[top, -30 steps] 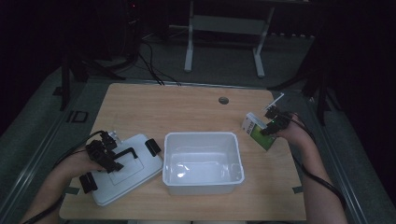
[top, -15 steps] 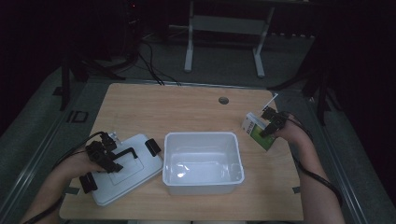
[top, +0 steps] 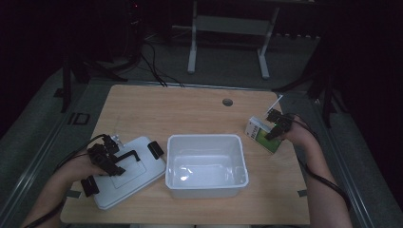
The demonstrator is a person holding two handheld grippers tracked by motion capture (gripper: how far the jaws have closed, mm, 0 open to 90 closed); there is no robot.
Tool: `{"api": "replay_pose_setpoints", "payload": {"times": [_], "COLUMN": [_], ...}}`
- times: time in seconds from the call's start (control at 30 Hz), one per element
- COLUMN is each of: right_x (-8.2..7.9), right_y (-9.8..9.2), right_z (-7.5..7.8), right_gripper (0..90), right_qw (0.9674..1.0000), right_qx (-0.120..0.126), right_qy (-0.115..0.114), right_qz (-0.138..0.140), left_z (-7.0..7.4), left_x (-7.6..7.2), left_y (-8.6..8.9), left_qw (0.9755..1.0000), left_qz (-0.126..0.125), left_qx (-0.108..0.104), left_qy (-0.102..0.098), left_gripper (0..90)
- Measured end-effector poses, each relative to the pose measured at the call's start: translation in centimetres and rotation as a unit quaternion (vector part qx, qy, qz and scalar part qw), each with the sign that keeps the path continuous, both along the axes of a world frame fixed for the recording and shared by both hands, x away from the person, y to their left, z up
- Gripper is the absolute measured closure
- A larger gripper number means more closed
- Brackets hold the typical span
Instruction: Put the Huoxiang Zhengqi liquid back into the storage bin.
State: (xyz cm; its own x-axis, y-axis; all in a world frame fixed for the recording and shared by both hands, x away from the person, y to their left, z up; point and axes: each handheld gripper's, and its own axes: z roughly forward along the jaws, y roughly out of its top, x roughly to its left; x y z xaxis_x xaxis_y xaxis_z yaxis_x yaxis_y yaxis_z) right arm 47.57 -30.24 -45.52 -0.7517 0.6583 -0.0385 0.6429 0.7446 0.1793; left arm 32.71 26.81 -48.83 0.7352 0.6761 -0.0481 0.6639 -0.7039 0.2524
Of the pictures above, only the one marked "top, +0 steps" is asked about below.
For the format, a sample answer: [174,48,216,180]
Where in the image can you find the white plastic storage box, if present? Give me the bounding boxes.
[164,133,251,200]

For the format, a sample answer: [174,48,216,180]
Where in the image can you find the white lid with black latches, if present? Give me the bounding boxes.
[80,135,167,212]

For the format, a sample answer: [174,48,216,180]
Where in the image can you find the white metal stand frame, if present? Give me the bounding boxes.
[186,0,281,81]

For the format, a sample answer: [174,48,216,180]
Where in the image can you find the person's left hand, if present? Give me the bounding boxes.
[67,153,107,181]

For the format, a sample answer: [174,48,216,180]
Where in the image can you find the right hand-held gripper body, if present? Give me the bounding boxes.
[264,93,295,134]

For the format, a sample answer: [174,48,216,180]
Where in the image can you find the black floor cables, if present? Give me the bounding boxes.
[138,39,185,88]

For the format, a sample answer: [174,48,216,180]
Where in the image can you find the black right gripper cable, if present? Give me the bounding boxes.
[286,113,352,212]

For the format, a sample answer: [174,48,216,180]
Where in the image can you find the green and white carton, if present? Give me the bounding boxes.
[244,115,283,156]

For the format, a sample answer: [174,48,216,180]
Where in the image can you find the person's right hand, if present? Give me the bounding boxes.
[279,117,315,149]

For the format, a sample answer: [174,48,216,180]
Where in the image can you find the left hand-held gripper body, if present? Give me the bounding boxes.
[86,134,125,169]

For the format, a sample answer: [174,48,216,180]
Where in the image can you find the black tripod stand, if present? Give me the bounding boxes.
[52,51,128,114]
[271,37,350,129]

